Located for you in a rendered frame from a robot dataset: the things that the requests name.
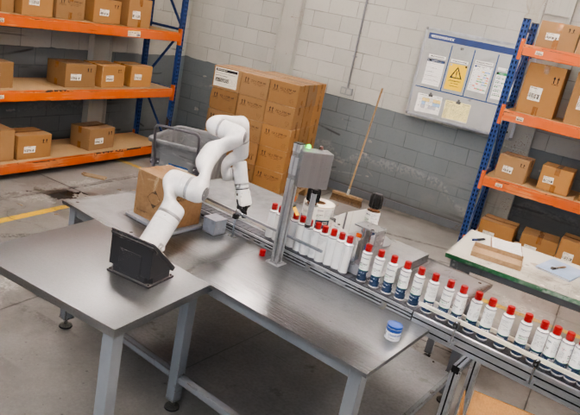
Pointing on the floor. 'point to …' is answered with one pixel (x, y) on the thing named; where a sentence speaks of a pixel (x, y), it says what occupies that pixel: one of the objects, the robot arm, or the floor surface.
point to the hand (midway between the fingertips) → (244, 214)
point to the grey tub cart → (181, 148)
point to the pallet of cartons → (268, 117)
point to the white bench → (543, 286)
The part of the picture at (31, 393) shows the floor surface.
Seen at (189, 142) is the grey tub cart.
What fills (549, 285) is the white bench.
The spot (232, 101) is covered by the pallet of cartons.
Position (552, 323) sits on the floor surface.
